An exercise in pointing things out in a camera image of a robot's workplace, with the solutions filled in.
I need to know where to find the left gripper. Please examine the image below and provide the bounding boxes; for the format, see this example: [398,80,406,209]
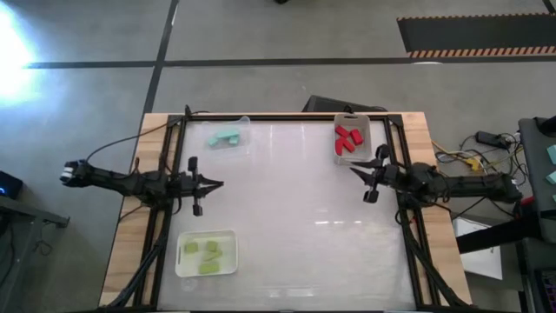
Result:
[171,156,225,217]

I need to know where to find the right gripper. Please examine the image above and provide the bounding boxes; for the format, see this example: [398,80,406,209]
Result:
[349,143,399,204]

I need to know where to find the white plastic bin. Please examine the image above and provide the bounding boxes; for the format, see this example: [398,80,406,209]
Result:
[174,229,239,278]
[333,112,374,167]

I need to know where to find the clear plastic bin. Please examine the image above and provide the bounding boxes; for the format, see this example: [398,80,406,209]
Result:
[201,115,252,157]

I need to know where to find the black flat floor object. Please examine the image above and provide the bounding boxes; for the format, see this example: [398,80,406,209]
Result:
[301,94,388,115]

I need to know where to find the black power adapter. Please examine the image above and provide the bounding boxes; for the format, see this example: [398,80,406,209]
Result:
[474,130,501,148]

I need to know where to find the black stand beam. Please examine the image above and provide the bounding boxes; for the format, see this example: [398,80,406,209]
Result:
[455,215,542,256]

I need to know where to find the white paper sheet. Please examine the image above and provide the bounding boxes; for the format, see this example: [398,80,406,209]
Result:
[451,216,504,282]

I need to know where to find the dark side desk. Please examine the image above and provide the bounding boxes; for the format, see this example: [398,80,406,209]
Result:
[518,116,556,244]

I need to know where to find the black hazard-striped floor mat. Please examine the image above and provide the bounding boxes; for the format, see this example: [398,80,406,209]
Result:
[396,12,556,59]

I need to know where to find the black device with blue light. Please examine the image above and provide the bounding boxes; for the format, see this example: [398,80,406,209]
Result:
[0,170,24,201]

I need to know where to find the grey side desk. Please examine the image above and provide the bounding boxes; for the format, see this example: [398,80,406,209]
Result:
[0,194,70,313]

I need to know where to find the dark laptop keyboard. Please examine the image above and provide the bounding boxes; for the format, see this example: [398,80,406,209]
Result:
[533,267,556,313]

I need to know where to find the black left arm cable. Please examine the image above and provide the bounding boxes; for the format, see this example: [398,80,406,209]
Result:
[85,123,169,163]

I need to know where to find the black aluminium rig frame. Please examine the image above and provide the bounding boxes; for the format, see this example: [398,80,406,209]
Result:
[103,110,464,312]

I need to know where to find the yellow cable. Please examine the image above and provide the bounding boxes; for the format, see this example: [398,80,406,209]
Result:
[432,141,483,171]

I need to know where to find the black floor cables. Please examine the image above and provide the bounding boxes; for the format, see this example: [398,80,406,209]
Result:
[460,132,522,175]

